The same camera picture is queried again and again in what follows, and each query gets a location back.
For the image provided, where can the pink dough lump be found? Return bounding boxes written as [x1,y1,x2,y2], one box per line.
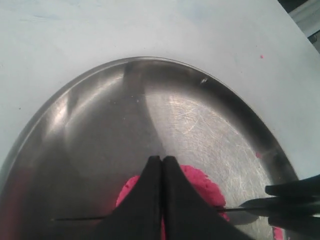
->
[115,164,230,240]

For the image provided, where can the round steel plate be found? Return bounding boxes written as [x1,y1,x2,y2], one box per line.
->
[0,57,297,240]

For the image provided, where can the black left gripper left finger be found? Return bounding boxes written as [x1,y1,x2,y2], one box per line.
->
[85,156,162,240]

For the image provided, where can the black knife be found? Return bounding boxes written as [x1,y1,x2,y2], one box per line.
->
[53,197,320,226]

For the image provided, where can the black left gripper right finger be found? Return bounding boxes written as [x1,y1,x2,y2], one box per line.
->
[161,156,251,240]

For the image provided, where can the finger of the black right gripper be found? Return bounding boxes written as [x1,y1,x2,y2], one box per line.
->
[265,175,320,197]
[268,214,320,240]

